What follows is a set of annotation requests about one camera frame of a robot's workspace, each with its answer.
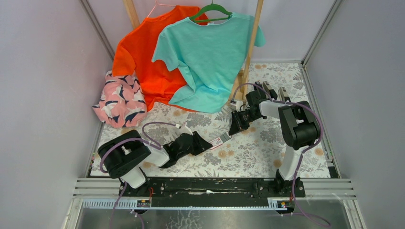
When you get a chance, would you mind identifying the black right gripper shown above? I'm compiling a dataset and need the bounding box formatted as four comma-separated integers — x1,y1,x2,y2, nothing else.
228,110,260,136

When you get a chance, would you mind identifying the red staple box sleeve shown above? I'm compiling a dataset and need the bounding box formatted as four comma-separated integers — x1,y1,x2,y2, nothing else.
210,138,224,150

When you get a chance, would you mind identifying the beige and black stapler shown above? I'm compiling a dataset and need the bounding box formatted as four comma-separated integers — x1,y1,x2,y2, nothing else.
262,81,278,100

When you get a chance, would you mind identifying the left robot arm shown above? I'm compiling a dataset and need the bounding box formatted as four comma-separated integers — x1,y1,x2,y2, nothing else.
97,130,213,196

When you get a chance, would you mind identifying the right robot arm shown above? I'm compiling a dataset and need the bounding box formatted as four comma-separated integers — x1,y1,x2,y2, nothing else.
228,90,323,197

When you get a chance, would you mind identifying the wooden rack base tray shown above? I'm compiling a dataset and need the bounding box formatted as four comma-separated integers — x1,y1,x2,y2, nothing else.
226,69,249,104

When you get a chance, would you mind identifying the orange t-shirt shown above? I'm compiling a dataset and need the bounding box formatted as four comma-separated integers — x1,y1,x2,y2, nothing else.
112,5,200,110

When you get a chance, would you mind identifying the teal t-shirt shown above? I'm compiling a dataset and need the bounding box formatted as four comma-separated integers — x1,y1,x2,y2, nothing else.
152,12,255,113

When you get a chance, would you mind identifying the pink bird-pattern cloth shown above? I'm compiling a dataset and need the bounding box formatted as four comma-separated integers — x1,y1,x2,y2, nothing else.
92,71,147,128

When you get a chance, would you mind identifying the green clothes hanger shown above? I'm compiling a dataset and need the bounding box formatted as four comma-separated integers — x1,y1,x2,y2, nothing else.
189,1,233,23

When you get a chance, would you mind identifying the pink clothes hanger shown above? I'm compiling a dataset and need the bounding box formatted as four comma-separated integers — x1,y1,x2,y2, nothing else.
147,0,176,18

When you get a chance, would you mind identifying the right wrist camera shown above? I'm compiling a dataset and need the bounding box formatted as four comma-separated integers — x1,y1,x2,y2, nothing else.
230,99,245,112

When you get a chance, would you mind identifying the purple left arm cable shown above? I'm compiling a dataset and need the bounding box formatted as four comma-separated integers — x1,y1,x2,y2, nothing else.
99,121,181,229

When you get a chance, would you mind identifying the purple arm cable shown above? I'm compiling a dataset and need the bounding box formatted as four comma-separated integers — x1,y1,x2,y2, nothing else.
99,121,181,229
230,83,332,228

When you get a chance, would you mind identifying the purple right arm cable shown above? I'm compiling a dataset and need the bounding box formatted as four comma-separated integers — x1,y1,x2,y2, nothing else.
230,83,332,228

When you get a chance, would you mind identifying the wooden rack right post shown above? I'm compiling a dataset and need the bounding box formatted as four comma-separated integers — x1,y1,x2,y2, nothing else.
239,0,264,94

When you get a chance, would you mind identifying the wooden rack post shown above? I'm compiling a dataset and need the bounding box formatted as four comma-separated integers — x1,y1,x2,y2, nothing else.
239,0,264,94
123,0,140,29

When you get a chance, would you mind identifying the wooden rack left post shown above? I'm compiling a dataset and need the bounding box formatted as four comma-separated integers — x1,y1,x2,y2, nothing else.
123,0,140,29

